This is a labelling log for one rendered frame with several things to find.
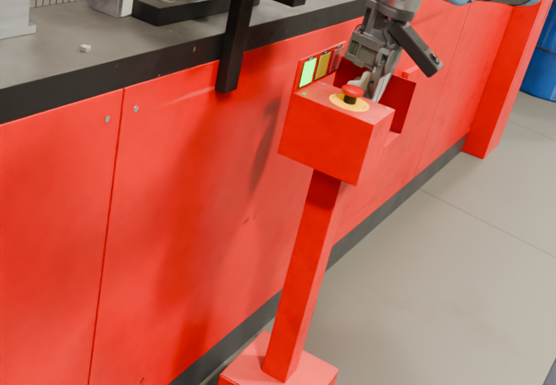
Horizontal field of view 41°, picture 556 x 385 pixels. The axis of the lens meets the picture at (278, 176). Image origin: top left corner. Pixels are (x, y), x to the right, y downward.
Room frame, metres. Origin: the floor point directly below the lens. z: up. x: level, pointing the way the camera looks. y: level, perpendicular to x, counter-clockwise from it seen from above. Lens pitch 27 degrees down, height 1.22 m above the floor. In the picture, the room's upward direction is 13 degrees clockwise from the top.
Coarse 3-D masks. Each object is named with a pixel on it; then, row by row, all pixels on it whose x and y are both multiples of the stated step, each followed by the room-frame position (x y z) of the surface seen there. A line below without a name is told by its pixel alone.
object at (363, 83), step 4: (364, 72) 1.30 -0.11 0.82; (368, 72) 1.30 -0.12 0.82; (364, 76) 1.30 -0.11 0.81; (368, 76) 1.30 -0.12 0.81; (352, 80) 1.32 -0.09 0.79; (356, 80) 1.31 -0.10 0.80; (360, 80) 1.31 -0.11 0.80; (364, 80) 1.30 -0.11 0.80; (368, 80) 1.30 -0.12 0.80; (380, 80) 1.29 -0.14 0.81; (356, 84) 1.31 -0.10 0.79; (360, 84) 1.31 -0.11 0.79; (364, 84) 1.30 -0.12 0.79; (368, 84) 1.30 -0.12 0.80; (380, 84) 1.30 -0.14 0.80; (364, 88) 1.30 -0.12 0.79; (376, 88) 1.29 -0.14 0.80; (380, 88) 1.31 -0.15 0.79; (364, 92) 1.30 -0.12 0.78; (376, 92) 1.30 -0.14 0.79; (364, 96) 1.30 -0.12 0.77; (372, 100) 1.29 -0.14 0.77
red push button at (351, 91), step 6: (348, 84) 1.24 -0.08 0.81; (342, 90) 1.22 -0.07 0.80; (348, 90) 1.21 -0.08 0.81; (354, 90) 1.22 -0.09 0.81; (360, 90) 1.22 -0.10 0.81; (348, 96) 1.22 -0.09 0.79; (354, 96) 1.21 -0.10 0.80; (360, 96) 1.22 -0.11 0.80; (348, 102) 1.22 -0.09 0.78; (354, 102) 1.22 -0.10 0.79
